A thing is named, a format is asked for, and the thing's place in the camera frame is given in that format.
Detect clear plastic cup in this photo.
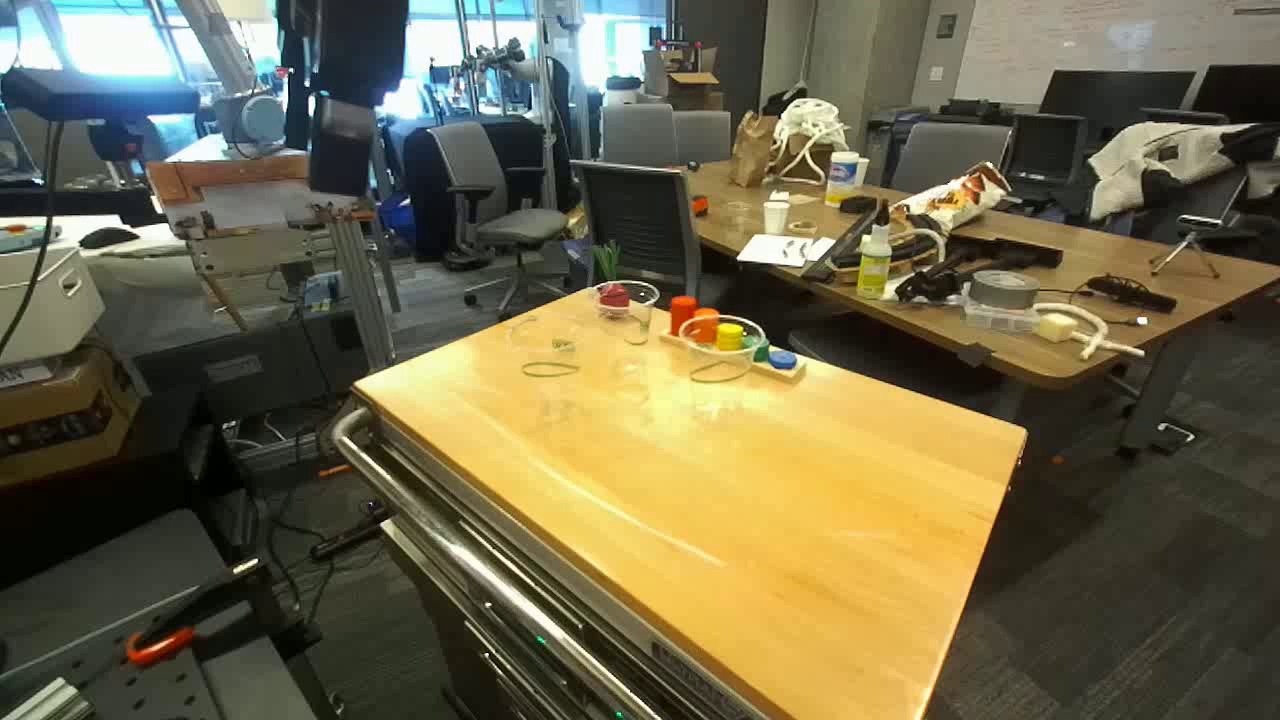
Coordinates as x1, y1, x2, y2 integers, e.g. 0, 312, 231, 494
600, 279, 661, 342
520, 333, 579, 378

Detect orange stacker cylinder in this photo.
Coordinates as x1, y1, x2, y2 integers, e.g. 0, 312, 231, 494
683, 307, 720, 342

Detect red stacker cylinder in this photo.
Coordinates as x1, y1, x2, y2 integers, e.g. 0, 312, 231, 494
670, 297, 702, 334

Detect red radish toy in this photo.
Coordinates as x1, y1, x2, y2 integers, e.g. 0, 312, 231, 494
597, 285, 633, 316

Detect yellow stacker cylinder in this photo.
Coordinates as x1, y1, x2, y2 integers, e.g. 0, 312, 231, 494
717, 323, 743, 351

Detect green stacker cylinder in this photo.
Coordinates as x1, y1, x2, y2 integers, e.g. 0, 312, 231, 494
743, 338, 770, 364

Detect wooden tool cart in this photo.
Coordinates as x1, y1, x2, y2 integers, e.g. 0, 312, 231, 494
333, 292, 1023, 720

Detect blue stacker cylinder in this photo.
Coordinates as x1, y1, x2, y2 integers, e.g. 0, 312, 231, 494
770, 349, 797, 373

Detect grey office chair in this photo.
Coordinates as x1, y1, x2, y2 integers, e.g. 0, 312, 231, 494
577, 159, 702, 297

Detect white paper sheets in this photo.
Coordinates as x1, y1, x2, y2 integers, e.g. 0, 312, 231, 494
735, 234, 836, 269

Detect yellow-green spray bottle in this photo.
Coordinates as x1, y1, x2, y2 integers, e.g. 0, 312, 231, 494
855, 224, 892, 300

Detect grey tape roll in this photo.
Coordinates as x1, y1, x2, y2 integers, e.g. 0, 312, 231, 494
970, 269, 1040, 307

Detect snack chip bag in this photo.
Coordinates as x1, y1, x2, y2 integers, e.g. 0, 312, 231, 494
890, 159, 1013, 231

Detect long wooden office desk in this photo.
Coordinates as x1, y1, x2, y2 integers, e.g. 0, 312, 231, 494
680, 159, 1275, 451

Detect white jacket on chair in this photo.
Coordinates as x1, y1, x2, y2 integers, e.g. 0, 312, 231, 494
1088, 118, 1280, 220

